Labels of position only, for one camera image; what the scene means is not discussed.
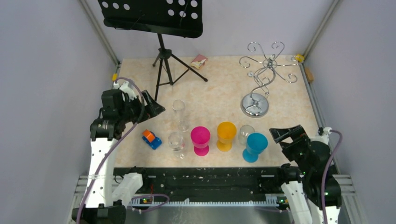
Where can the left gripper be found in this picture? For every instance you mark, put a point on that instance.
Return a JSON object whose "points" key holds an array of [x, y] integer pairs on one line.
{"points": [[152, 108]]}

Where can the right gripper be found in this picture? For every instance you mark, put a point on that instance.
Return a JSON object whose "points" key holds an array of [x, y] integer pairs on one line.
{"points": [[298, 134]]}

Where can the tall clear flute glass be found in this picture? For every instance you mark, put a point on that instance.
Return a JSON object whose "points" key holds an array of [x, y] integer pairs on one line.
{"points": [[178, 107]]}

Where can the clear wine glass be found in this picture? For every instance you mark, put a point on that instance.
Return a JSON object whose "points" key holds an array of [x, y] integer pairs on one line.
{"points": [[176, 142]]}

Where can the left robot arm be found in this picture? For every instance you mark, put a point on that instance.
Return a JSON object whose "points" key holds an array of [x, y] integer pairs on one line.
{"points": [[101, 204]]}

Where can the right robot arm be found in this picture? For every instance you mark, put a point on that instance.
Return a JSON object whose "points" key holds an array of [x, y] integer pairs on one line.
{"points": [[312, 192]]}

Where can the chrome wine glass rack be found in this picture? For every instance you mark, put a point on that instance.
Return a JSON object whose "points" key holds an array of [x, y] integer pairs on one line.
{"points": [[255, 104]]}

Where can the small clear tumbler glass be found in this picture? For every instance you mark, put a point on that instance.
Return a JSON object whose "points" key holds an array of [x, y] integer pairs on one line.
{"points": [[244, 132]]}

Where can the blue orange toy car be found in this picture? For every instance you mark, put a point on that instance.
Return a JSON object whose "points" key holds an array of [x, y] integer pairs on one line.
{"points": [[150, 138]]}

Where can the blue plastic goblet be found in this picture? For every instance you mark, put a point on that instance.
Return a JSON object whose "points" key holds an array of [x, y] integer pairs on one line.
{"points": [[256, 143]]}

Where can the magenta plastic goblet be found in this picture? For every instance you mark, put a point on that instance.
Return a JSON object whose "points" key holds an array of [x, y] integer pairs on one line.
{"points": [[200, 137]]}

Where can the wooden block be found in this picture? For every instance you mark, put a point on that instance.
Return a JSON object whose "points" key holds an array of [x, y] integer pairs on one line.
{"points": [[309, 75]]}

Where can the small pink card box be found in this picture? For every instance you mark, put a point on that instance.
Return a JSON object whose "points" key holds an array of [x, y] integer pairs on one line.
{"points": [[198, 62]]}

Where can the orange plastic goblet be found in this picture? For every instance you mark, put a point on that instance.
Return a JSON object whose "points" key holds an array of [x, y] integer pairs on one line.
{"points": [[226, 132]]}

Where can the yellow corner clamp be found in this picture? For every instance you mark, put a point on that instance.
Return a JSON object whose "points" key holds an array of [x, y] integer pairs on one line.
{"points": [[299, 58]]}

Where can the black music stand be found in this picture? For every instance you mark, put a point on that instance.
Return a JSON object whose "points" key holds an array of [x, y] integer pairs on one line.
{"points": [[182, 18]]}

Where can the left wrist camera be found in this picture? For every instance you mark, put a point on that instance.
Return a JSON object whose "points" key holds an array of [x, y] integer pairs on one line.
{"points": [[127, 88]]}

